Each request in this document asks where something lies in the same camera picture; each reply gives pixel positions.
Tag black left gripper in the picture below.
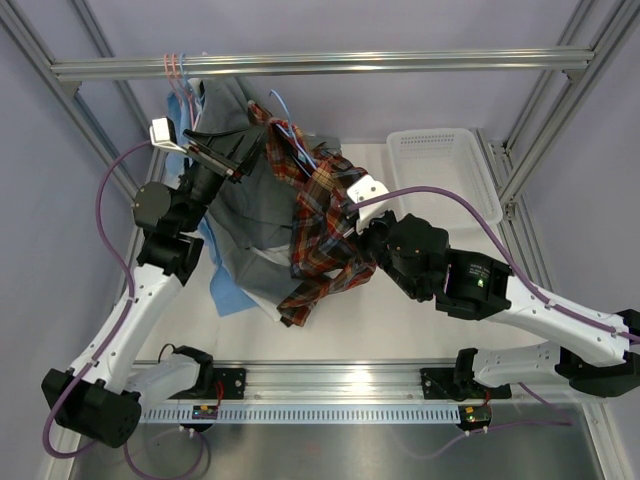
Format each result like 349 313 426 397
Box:
178 125 269 234

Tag plaid shirt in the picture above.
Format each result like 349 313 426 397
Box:
248 100 376 327

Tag light blue hanger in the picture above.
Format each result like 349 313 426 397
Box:
269 89 317 171

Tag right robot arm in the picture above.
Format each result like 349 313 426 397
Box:
355 211 639 401

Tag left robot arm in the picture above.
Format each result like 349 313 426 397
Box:
41 117 268 458

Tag grey shirt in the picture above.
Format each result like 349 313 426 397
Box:
197 77 342 304

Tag pink hanger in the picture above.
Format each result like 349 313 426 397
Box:
171 53 196 129
163 53 182 103

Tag light blue shirt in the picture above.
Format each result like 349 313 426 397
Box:
167 83 257 317

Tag white plastic basket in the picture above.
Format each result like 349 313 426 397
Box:
386 128 503 231

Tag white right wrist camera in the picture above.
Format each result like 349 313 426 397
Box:
347 174 389 235

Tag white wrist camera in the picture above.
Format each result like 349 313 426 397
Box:
149 117 186 154
347 174 389 235

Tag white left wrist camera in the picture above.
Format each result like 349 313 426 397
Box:
149 117 186 154

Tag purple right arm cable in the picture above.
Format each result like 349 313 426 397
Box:
349 185 640 346

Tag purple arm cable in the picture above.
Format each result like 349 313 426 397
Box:
349 185 640 346
41 139 154 459

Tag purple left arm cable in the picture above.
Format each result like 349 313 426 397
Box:
41 139 154 459

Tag aluminium frame left posts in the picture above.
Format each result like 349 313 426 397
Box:
0 0 171 226

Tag aluminium frame posts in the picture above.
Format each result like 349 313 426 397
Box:
0 0 171 226
477 0 640 221

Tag blue hanger on rail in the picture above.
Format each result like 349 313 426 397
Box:
178 53 203 130

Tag aluminium frame right posts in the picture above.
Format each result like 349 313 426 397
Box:
477 0 640 221

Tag aluminium hanging rail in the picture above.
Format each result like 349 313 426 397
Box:
53 46 591 81

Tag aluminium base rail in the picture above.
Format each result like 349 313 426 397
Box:
124 359 511 402

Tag purple floor cable left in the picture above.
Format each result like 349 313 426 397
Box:
121 427 207 479

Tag purple floor cable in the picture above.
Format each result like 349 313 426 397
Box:
121 427 207 479
389 382 576 459

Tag purple floor cable right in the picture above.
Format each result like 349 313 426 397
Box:
389 382 576 459

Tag white slotted cable duct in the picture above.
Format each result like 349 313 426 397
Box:
141 403 461 425

